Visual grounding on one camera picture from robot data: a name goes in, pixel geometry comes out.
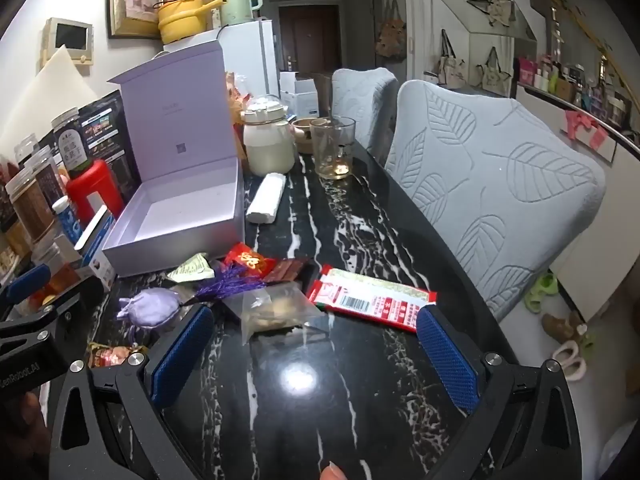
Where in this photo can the clear jar brown contents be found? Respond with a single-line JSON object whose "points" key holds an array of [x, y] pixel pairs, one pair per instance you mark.
{"points": [[30, 205]]}

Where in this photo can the lavender sachet with purple tassel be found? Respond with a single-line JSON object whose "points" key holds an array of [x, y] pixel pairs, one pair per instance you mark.
{"points": [[150, 307]]}

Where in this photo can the blue white box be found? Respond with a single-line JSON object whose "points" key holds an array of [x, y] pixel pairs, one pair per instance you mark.
{"points": [[95, 250]]}

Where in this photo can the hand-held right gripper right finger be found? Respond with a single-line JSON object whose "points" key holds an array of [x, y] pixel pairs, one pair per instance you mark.
{"points": [[447, 365]]}

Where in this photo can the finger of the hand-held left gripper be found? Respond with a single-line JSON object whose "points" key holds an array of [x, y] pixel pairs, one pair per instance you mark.
{"points": [[65, 305], [27, 282]]}

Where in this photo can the black printed bag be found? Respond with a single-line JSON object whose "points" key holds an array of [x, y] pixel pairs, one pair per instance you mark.
{"points": [[107, 130]]}

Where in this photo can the red candy packet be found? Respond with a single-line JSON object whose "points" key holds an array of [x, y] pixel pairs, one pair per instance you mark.
{"points": [[247, 259]]}

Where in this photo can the green slippers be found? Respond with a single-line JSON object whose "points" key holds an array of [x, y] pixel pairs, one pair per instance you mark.
{"points": [[542, 292]]}

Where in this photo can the white foam board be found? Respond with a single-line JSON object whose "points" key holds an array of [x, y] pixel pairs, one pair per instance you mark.
{"points": [[45, 95]]}

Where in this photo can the clear jar dark contents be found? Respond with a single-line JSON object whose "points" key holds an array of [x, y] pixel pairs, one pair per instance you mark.
{"points": [[47, 175]]}

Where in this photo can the glass cup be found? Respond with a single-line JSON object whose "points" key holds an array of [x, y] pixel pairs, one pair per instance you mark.
{"points": [[332, 152]]}

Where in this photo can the grey leaf pattern chair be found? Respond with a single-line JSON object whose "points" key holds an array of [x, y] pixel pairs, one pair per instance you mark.
{"points": [[360, 105], [490, 185]]}

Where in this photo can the long red white packet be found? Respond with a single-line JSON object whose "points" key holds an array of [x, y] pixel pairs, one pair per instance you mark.
{"points": [[370, 300]]}

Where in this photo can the brown slippers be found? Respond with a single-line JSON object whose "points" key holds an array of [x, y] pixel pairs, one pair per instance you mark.
{"points": [[560, 327]]}

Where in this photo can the white pink slippers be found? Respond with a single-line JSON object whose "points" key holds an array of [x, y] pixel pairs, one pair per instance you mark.
{"points": [[570, 360]]}

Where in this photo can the brown door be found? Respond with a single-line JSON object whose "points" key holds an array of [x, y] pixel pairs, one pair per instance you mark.
{"points": [[310, 35]]}

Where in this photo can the red bottle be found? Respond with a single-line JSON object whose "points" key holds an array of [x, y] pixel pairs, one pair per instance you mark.
{"points": [[95, 190]]}

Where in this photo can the person's right hand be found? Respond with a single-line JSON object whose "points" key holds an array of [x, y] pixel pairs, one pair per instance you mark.
{"points": [[333, 473]]}

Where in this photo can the clear plastic bag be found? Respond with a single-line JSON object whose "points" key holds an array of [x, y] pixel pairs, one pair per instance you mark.
{"points": [[270, 310]]}

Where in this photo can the white lidded jar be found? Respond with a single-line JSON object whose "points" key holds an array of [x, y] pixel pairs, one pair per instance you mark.
{"points": [[270, 150]]}

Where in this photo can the person's left hand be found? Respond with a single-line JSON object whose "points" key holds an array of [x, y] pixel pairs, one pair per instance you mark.
{"points": [[25, 427]]}

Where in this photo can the beige wall intercom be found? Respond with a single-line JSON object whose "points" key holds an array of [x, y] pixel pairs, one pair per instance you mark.
{"points": [[70, 40]]}

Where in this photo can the small red snack packet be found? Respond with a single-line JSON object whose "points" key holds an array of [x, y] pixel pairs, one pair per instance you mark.
{"points": [[112, 356]]}

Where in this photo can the yellow pot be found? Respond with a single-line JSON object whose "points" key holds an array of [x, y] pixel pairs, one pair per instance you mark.
{"points": [[177, 22]]}

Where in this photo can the row of bottles and boxes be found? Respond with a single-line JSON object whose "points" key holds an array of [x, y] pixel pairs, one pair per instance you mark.
{"points": [[575, 85]]}

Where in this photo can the blue tube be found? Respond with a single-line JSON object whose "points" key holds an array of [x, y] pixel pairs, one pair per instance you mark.
{"points": [[67, 220]]}

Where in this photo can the pale green printed packet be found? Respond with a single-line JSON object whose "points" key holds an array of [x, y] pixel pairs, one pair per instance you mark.
{"points": [[192, 269]]}

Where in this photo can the lavender gift box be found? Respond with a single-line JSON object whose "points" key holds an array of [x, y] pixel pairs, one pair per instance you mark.
{"points": [[190, 205]]}

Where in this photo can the open brown carton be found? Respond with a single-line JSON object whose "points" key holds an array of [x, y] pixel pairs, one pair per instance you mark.
{"points": [[322, 90]]}

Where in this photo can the brown chocolate packet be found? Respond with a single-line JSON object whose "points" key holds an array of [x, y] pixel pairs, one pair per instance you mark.
{"points": [[285, 271]]}

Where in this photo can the white cardboard boxes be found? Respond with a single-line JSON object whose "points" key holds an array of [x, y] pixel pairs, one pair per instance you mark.
{"points": [[297, 92]]}

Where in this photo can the pink paper sheets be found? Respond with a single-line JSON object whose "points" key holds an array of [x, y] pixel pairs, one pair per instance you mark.
{"points": [[585, 127]]}

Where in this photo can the orange plush toy bag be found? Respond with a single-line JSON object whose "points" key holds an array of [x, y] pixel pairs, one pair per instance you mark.
{"points": [[235, 100]]}

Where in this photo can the wooden bowl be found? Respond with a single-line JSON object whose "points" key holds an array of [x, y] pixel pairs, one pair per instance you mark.
{"points": [[301, 135]]}

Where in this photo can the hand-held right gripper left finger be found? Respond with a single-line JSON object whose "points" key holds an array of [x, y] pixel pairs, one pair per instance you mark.
{"points": [[182, 355]]}

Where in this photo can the brown tote bag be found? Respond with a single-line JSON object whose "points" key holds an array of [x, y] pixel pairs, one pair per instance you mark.
{"points": [[391, 35]]}

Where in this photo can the white fridge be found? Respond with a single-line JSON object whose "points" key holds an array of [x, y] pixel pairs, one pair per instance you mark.
{"points": [[245, 60]]}

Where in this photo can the beige tote bag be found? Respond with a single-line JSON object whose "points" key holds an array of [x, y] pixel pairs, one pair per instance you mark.
{"points": [[492, 75], [451, 65]]}

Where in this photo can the white folded towel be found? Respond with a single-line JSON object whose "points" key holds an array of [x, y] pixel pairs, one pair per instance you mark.
{"points": [[265, 197]]}

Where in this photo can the pale green kettle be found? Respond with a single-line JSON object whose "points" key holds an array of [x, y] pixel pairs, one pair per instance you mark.
{"points": [[237, 2]]}

